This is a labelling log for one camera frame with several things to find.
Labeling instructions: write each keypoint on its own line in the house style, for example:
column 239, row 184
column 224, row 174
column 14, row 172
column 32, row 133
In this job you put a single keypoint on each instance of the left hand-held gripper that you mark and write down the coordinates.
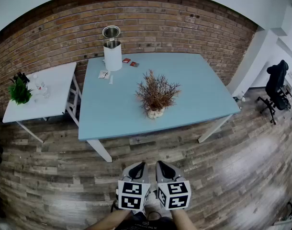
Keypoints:
column 133, row 195

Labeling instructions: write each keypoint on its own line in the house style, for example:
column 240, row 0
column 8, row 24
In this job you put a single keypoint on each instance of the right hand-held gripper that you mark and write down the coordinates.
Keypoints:
column 176, row 195

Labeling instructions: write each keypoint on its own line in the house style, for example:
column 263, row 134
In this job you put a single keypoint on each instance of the brown potted plant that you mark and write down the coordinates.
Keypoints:
column 156, row 97

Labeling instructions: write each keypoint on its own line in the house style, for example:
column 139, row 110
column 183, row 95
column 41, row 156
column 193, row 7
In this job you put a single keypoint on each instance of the person's right forearm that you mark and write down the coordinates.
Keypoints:
column 183, row 219

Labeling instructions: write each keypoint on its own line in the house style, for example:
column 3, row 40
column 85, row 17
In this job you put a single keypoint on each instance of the green potted plant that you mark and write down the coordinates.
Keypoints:
column 19, row 92

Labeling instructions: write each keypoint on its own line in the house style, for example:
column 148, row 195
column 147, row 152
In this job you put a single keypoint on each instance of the person's black shirt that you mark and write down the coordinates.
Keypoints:
column 146, row 224

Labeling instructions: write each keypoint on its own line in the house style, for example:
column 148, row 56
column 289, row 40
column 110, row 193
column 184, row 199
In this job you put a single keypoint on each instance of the light blue table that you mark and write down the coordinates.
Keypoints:
column 198, row 92

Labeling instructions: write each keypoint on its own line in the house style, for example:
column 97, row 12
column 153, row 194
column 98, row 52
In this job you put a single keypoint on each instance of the green label plastic bottle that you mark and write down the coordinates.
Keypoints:
column 239, row 96

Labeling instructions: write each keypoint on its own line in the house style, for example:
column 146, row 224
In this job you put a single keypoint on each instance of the white stick sachet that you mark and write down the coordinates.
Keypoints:
column 111, row 79

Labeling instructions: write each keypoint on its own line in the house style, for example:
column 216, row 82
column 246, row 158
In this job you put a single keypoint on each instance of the white printed paper packet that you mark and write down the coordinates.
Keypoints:
column 103, row 74

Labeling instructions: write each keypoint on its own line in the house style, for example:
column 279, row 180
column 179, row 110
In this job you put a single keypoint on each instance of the white side table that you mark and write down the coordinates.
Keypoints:
column 56, row 90

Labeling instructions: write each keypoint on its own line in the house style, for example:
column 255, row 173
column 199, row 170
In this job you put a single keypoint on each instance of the red packet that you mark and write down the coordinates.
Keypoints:
column 126, row 60
column 134, row 64

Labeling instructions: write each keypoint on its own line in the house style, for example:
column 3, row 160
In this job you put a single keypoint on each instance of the white electric kettle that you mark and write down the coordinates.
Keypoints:
column 112, row 56

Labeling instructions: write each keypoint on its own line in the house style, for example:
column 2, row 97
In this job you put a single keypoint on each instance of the clear plastic bottle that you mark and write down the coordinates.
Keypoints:
column 40, row 86

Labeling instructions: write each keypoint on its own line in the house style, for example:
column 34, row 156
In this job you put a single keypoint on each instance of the black office chair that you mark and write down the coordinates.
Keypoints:
column 276, row 85

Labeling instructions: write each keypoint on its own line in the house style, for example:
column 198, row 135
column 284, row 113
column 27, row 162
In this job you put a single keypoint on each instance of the black holder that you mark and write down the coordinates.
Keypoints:
column 22, row 77

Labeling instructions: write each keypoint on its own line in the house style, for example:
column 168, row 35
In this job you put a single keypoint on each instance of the white stool frame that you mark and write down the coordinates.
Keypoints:
column 75, row 99

